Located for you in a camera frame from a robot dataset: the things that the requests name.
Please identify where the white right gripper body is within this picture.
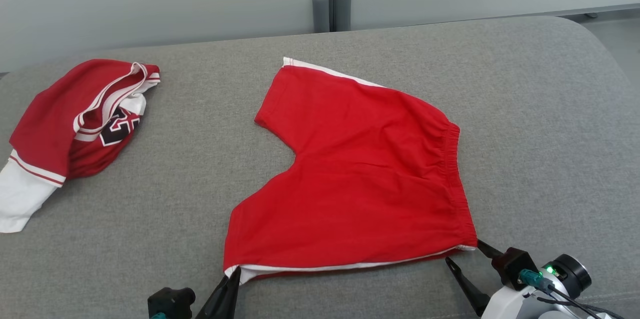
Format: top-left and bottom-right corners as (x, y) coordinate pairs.
(481, 285), (614, 319)

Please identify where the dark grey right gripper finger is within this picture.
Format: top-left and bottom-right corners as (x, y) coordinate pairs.
(476, 239), (504, 266)
(445, 257), (491, 316)

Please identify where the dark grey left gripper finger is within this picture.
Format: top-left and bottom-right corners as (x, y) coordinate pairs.
(195, 268), (236, 319)
(226, 266), (242, 319)

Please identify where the red shorts white stripe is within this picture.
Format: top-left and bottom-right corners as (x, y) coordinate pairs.
(223, 57), (478, 286)

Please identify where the red Bulls 23 jersey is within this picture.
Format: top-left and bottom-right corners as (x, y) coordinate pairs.
(0, 59), (161, 234)

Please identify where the grey fabric sofa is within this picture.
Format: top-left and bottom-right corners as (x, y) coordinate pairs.
(0, 15), (640, 319)

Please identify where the right arm black cable teal plug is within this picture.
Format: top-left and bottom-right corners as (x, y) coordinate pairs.
(519, 269), (626, 319)

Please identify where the grey partition floor rail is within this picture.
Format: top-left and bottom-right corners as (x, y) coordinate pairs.
(545, 3), (640, 20)

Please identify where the tall grey round-top post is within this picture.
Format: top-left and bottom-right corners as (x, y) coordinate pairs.
(334, 0), (352, 31)

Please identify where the short grey round-top post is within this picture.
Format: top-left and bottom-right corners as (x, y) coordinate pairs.
(312, 0), (331, 33)

